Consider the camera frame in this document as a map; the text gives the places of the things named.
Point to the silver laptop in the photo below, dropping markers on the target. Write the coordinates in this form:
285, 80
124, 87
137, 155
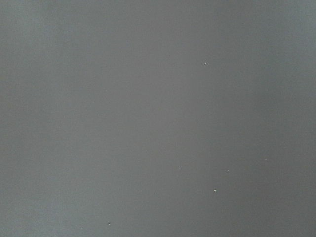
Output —
157, 118

